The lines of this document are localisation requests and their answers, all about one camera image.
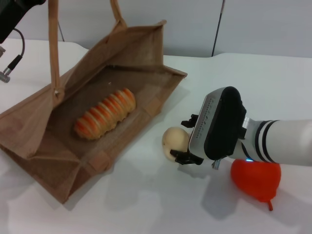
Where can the brown jute tote bag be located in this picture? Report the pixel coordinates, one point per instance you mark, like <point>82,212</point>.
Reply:
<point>36,136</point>

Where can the orange pear toy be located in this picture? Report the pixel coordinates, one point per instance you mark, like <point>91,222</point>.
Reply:
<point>256,180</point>

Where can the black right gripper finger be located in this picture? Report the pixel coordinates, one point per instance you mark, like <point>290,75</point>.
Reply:
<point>187,158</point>
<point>190,120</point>

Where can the beige egg yolk pastry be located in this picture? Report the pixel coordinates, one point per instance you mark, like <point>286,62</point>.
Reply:
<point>175,140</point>

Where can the orange striped bread loaf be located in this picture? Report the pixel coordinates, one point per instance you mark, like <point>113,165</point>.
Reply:
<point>104,114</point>

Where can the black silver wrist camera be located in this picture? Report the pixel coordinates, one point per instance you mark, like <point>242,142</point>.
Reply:
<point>217,126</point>

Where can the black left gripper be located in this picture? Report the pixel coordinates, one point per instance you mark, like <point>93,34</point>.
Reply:
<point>12,14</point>

